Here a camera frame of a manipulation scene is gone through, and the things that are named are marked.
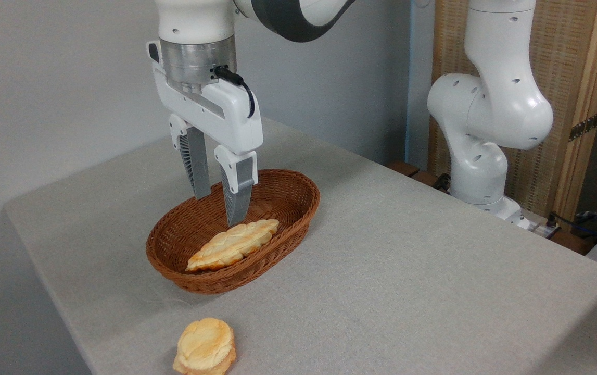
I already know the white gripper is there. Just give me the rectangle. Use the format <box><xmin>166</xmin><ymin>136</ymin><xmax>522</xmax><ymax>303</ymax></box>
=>
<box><xmin>146</xmin><ymin>41</ymin><xmax>263</xmax><ymax>227</ymax></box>

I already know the long braided bread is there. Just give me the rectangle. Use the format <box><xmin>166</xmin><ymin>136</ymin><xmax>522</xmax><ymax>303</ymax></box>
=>
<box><xmin>186</xmin><ymin>219</ymin><xmax>280</xmax><ymax>272</ymax></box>

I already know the round bread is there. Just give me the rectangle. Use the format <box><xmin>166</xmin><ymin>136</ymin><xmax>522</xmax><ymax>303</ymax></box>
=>
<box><xmin>173</xmin><ymin>318</ymin><xmax>237</xmax><ymax>375</ymax></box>

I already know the brown wicker basket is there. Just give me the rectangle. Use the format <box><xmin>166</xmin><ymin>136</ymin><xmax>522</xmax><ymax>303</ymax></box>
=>
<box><xmin>146</xmin><ymin>169</ymin><xmax>321</xmax><ymax>295</ymax></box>

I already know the grey tablecloth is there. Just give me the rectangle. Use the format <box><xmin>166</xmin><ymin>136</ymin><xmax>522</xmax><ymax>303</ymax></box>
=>
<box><xmin>3</xmin><ymin>117</ymin><xmax>597</xmax><ymax>375</ymax></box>

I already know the wooden bamboo folding screen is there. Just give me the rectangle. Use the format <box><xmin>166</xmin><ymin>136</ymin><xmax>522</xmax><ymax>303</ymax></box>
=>
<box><xmin>428</xmin><ymin>0</ymin><xmax>597</xmax><ymax>219</ymax></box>

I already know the metal screen hinge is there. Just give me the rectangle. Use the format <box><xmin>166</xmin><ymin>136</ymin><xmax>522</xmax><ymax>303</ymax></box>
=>
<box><xmin>569</xmin><ymin>112</ymin><xmax>597</xmax><ymax>142</ymax></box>

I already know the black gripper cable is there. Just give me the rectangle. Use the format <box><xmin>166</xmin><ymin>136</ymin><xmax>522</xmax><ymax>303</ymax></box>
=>
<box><xmin>214</xmin><ymin>65</ymin><xmax>256</xmax><ymax>119</ymax></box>

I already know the black cable at base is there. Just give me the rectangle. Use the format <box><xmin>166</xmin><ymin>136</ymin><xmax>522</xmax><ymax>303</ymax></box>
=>
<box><xmin>544</xmin><ymin>211</ymin><xmax>597</xmax><ymax>241</ymax></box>

